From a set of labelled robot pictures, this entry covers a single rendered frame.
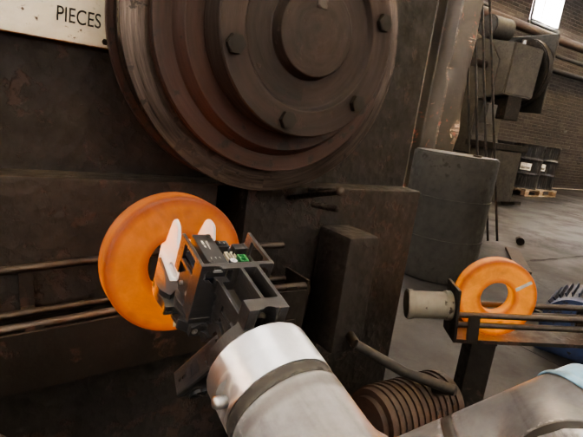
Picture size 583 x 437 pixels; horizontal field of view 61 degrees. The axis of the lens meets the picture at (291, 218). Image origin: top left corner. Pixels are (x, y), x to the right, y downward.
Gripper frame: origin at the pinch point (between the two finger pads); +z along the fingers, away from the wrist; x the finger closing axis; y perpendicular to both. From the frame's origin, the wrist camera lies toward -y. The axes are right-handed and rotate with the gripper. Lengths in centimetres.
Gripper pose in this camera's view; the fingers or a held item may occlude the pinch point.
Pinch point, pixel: (174, 245)
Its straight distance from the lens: 57.0
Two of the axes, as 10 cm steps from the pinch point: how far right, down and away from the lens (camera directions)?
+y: 2.9, -8.6, -4.2
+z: -4.8, -5.1, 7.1
